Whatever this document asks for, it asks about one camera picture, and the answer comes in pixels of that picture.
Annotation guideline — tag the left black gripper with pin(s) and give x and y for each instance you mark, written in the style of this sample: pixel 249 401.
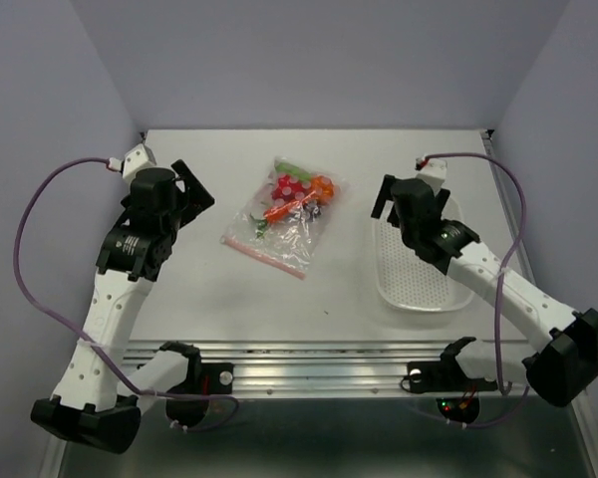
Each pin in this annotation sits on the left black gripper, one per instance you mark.
pixel 198 192

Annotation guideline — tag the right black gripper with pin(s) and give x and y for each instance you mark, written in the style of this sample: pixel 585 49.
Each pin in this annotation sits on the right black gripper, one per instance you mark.
pixel 385 195

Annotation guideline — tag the orange toy pumpkin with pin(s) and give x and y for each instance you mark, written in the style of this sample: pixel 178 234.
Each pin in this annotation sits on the orange toy pumpkin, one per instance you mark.
pixel 323 188

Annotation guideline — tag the purple toy eggplant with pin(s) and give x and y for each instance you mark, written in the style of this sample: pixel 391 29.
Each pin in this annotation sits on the purple toy eggplant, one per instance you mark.
pixel 310 212

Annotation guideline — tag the orange toy carrot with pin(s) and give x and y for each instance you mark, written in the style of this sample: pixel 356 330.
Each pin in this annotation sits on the orange toy carrot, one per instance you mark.
pixel 263 215

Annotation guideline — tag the green toy bitter gourd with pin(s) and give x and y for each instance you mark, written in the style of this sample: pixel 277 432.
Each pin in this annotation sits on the green toy bitter gourd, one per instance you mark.
pixel 284 167

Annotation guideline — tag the red toy bell pepper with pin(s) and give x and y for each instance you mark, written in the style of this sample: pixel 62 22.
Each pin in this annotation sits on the red toy bell pepper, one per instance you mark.
pixel 289 188

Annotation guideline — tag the clear pink-dotted zip bag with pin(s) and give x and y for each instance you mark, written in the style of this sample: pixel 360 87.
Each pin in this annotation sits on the clear pink-dotted zip bag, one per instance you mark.
pixel 288 246

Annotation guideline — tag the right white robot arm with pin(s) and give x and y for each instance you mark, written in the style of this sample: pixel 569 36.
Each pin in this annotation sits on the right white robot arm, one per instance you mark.
pixel 560 357

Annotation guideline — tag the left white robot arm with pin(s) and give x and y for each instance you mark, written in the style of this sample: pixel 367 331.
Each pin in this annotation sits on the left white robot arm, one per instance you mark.
pixel 127 268

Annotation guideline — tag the white perforated plastic basket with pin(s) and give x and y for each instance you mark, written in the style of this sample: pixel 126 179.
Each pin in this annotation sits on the white perforated plastic basket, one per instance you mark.
pixel 404 281

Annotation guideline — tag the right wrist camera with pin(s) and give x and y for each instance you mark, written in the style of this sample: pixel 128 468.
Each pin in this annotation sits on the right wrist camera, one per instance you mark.
pixel 432 171

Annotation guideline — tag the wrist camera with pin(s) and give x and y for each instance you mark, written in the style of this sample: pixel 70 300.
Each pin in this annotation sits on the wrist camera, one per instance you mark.
pixel 432 171
pixel 135 160

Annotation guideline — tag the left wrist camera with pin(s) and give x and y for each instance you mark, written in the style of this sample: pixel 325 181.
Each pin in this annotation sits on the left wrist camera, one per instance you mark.
pixel 135 160

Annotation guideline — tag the aluminium rail frame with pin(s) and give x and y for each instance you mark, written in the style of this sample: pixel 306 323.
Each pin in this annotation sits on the aluminium rail frame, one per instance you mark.
pixel 309 363

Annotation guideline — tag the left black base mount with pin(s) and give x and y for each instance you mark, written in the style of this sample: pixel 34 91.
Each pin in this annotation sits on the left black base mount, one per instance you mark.
pixel 203 379

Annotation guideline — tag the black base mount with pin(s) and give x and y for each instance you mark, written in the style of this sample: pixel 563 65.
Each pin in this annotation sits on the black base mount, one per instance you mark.
pixel 445 375
pixel 203 379

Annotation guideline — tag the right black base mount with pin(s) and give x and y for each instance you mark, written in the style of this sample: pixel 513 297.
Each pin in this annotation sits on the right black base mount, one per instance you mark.
pixel 445 375

